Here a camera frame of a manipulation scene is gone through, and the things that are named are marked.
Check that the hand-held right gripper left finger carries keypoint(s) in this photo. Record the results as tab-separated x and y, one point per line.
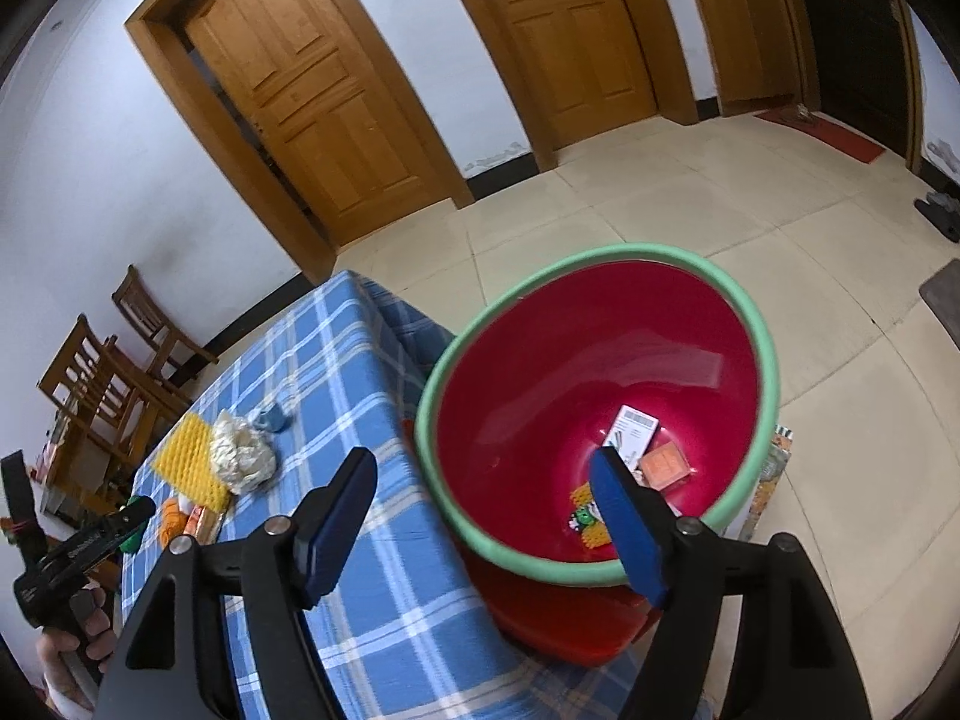
337	532

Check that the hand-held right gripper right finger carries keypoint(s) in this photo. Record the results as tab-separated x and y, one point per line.
626	532

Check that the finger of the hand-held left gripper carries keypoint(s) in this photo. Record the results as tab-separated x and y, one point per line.
135	514

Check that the orange snack packet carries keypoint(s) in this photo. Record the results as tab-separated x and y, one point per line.
201	521

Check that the orange cardboard box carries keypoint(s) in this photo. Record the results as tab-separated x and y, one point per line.
664	466

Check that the white printed card box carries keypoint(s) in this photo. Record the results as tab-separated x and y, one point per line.
634	431

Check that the white plastic bag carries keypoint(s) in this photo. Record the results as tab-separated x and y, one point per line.
240	454

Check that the small blue cup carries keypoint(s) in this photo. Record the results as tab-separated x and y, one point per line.
271	418

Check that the red basin with green rim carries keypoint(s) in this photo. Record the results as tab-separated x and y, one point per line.
570	360

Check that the person's left hand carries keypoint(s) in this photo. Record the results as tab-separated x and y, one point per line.
101	626

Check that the green bun-shaped toy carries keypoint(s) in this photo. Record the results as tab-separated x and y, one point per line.
133	542

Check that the wooden dining table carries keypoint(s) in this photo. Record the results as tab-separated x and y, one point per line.
75	465

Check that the red plastic stool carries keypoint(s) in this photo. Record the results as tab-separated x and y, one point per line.
570	615

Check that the wooden chair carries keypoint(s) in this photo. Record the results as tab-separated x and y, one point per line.
142	307
82	367

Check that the printed cardboard box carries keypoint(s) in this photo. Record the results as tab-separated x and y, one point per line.
772	465

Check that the blue plaid tablecloth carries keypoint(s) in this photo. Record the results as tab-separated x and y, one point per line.
337	360

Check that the grey floor mat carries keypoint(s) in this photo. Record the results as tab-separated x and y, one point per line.
946	292

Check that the wooden door with arched panel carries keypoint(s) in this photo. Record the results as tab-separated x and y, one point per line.
300	90

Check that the red door mat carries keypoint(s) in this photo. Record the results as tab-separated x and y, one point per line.
832	135

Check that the dark shoes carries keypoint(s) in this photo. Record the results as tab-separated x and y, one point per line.
941	214

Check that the black door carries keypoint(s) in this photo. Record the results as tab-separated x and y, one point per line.
847	37

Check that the low wooden wall panel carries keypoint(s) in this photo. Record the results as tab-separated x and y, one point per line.
742	37

